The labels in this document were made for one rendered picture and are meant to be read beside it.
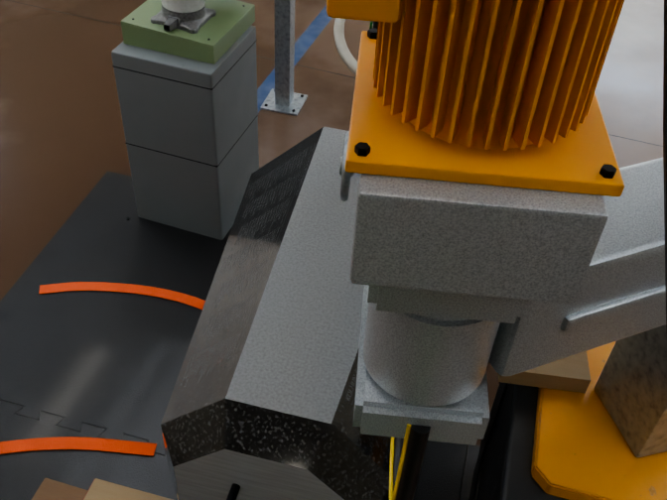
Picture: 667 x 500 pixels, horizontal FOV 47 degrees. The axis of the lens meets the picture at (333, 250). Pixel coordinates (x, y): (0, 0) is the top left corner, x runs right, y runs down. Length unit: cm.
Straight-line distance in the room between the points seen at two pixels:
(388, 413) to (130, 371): 175
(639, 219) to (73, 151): 305
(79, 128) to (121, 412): 174
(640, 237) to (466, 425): 37
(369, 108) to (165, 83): 206
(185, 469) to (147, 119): 159
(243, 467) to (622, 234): 95
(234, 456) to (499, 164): 105
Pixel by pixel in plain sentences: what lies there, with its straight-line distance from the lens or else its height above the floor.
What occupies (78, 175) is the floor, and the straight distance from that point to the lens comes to 369.
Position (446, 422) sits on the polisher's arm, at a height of 125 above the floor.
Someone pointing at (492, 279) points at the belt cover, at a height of 162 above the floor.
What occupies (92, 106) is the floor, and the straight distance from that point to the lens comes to 415.
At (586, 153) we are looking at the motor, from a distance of 84.
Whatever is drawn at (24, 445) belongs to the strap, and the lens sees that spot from 270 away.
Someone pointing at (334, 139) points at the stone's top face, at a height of 84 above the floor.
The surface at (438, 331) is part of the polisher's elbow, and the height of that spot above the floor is 144.
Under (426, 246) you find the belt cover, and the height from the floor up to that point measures 165.
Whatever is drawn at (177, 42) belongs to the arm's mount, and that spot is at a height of 86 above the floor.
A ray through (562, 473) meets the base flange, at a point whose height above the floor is 78.
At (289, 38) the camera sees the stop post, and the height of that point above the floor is 40.
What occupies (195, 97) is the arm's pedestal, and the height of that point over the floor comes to 69.
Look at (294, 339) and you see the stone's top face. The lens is 176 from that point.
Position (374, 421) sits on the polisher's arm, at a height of 123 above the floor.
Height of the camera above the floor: 219
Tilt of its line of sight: 43 degrees down
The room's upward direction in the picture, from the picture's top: 4 degrees clockwise
